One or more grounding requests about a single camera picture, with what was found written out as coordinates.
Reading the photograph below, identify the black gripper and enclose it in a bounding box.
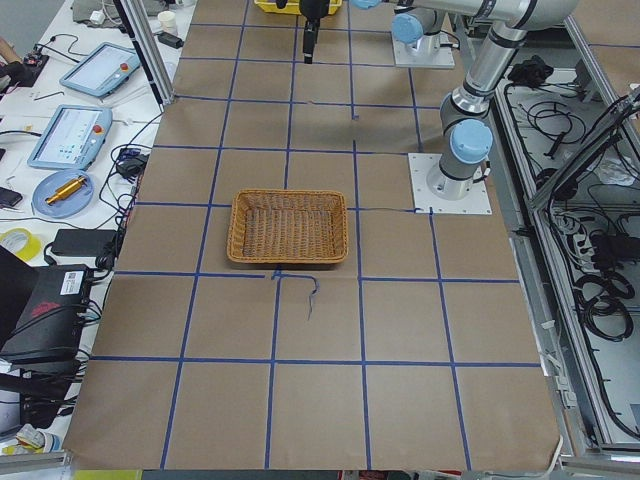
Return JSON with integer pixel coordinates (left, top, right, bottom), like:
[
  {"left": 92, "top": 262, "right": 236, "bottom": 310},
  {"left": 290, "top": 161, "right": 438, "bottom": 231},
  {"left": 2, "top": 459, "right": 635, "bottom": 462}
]
[{"left": 299, "top": 0, "right": 330, "bottom": 64}]

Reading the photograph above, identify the spare yellow tape roll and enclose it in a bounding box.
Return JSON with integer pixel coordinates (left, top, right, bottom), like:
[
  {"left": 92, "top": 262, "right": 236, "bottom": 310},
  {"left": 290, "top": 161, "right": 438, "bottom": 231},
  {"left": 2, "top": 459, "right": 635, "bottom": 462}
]
[{"left": 0, "top": 228, "right": 42, "bottom": 262}]

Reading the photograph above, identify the yellow plastic basket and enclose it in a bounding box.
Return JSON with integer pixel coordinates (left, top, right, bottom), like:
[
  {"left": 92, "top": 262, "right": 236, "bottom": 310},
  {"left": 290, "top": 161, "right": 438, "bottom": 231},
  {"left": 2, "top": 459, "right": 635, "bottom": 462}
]
[{"left": 254, "top": 0, "right": 343, "bottom": 15}]

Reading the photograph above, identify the white paper cup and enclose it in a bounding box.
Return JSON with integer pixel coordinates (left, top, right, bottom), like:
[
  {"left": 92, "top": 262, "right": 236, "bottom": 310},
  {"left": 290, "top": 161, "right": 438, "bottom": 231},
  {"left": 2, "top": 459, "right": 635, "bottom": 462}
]
[{"left": 157, "top": 10, "right": 178, "bottom": 36}]

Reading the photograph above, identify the black power adapter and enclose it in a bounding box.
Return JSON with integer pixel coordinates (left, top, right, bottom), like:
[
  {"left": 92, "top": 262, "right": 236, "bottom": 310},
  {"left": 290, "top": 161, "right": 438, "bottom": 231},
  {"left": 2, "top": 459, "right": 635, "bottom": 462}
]
[{"left": 157, "top": 31, "right": 184, "bottom": 49}]

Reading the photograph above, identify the brown wicker basket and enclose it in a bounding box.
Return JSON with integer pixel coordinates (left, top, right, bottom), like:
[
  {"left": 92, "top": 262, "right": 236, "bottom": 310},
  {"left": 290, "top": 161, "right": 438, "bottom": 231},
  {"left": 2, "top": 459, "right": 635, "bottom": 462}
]
[{"left": 226, "top": 189, "right": 349, "bottom": 265}]

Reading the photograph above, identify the upper teach pendant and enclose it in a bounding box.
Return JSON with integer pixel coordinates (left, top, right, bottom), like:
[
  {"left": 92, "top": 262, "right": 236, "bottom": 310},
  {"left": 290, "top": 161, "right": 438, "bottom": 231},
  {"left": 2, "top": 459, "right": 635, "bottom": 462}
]
[{"left": 59, "top": 42, "right": 141, "bottom": 98}]

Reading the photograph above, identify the teach pendant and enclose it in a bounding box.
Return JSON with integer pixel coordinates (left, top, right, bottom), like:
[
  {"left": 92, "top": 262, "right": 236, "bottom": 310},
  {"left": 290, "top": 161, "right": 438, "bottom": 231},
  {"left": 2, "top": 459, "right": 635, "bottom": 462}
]
[
  {"left": 27, "top": 105, "right": 113, "bottom": 170},
  {"left": 59, "top": 42, "right": 141, "bottom": 98}
]

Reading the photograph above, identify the lower teach pendant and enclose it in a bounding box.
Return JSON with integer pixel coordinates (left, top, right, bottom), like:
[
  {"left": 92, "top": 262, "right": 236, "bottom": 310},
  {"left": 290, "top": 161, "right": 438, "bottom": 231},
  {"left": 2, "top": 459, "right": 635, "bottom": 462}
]
[{"left": 27, "top": 105, "right": 113, "bottom": 170}]

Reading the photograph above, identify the brass cylinder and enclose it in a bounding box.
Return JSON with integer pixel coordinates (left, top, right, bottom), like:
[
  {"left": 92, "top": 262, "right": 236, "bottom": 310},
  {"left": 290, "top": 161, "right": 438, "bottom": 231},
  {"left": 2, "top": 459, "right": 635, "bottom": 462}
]
[{"left": 45, "top": 176, "right": 88, "bottom": 205}]

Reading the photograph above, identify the blue plate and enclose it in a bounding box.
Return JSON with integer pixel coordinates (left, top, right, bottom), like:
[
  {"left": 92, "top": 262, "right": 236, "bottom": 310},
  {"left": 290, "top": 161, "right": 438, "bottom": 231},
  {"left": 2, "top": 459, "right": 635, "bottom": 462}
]
[{"left": 31, "top": 170, "right": 94, "bottom": 219}]

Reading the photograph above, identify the black power brick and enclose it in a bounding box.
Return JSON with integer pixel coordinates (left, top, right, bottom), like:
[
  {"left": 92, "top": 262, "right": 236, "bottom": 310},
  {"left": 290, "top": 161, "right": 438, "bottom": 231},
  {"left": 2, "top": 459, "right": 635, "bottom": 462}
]
[{"left": 50, "top": 229, "right": 116, "bottom": 257}]

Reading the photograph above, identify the black red computer box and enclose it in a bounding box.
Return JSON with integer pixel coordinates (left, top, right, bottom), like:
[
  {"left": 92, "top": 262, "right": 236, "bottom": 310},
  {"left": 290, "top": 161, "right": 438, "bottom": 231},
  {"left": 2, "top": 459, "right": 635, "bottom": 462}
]
[{"left": 1, "top": 248, "right": 91, "bottom": 365}]

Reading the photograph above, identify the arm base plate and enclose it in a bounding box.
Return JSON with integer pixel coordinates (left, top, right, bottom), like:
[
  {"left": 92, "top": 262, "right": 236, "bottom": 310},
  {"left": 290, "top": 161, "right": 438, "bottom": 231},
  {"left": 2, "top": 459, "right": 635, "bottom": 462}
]
[
  {"left": 408, "top": 153, "right": 492, "bottom": 215},
  {"left": 392, "top": 32, "right": 455, "bottom": 70}
]

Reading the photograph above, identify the aluminium frame post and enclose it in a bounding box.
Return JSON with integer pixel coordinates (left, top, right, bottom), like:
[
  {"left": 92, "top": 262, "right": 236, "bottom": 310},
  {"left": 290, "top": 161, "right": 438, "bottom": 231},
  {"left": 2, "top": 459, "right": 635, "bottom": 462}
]
[{"left": 114, "top": 0, "right": 174, "bottom": 106}]

